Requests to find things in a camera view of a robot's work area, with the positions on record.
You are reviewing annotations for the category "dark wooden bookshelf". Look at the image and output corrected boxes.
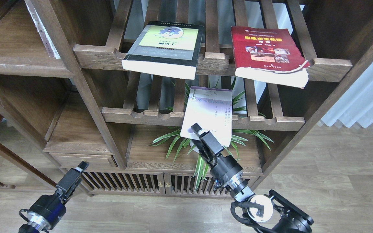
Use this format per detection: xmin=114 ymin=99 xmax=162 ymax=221
xmin=0 ymin=0 xmax=373 ymax=197

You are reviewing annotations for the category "upright book worn spine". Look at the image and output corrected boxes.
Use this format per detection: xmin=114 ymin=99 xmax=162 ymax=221
xmin=25 ymin=0 xmax=61 ymax=59

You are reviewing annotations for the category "white curtain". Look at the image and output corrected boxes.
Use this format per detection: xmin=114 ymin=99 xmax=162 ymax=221
xmin=320 ymin=62 xmax=373 ymax=128

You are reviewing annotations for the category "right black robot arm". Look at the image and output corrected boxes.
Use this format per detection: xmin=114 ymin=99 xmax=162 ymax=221
xmin=191 ymin=124 xmax=314 ymax=233

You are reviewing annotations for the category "white plant pot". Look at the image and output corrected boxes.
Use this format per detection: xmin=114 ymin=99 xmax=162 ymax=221
xmin=189 ymin=139 xmax=203 ymax=153

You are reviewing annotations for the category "green spider plant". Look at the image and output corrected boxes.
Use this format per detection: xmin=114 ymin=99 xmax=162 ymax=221
xmin=151 ymin=91 xmax=273 ymax=183

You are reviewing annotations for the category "red cover book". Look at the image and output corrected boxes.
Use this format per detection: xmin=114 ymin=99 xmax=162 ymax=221
xmin=231 ymin=26 xmax=310 ymax=88

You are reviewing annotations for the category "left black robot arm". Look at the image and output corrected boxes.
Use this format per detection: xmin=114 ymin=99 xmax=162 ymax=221
xmin=19 ymin=161 xmax=89 ymax=233

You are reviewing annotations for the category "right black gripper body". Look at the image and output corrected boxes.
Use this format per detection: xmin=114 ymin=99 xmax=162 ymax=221
xmin=193 ymin=131 xmax=249 ymax=198

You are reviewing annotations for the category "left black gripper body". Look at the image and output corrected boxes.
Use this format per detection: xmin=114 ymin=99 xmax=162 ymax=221
xmin=19 ymin=168 xmax=82 ymax=231

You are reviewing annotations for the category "black yellow thick book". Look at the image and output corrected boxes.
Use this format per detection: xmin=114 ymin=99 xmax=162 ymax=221
xmin=121 ymin=22 xmax=204 ymax=80

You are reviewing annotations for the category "lavender white book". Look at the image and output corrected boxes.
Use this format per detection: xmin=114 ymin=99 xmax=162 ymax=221
xmin=180 ymin=86 xmax=233 ymax=146

